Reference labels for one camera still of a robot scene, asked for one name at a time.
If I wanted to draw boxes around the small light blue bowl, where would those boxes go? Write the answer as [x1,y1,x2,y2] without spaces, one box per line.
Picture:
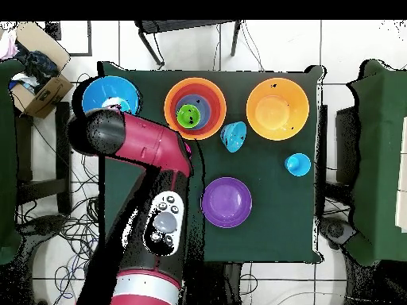
[219,120,249,154]

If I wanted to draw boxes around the green cup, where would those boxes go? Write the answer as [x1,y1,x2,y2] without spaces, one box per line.
[176,104,203,130]

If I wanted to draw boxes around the medium blue bowl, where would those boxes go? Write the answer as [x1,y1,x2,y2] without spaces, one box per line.
[175,94,213,131]

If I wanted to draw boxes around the red-orange bowl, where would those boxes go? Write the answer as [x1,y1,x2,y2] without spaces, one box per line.
[168,82,223,137]

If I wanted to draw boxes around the large blue bowl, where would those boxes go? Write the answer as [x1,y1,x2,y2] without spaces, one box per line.
[81,75,141,117]

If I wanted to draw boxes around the purple bowl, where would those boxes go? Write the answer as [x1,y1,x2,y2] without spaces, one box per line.
[201,176,254,230]

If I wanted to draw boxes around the large orange bowl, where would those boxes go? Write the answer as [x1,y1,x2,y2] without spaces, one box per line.
[163,76,228,141]
[246,77,311,141]

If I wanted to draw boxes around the dark green tablecloth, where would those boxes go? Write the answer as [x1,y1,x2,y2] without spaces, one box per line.
[96,60,325,264]

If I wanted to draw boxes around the blue cup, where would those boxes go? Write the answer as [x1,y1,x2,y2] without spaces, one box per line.
[284,152,312,178]

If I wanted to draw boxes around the black bench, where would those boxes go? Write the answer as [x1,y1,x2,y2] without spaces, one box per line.
[14,101,72,217]

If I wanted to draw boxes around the black metal stand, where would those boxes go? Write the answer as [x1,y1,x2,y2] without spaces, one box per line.
[134,19,242,68]

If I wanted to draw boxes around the cardboard box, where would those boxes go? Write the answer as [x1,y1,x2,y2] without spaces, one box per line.
[9,21,74,119]

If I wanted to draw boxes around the green cloth covered table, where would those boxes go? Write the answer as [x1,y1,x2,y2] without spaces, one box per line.
[346,59,407,267]
[0,58,23,264]

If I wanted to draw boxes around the beige board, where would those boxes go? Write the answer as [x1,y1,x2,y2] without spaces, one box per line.
[395,133,407,233]

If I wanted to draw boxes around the tangle of floor cables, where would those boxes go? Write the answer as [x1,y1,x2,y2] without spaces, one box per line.
[18,72,122,299]

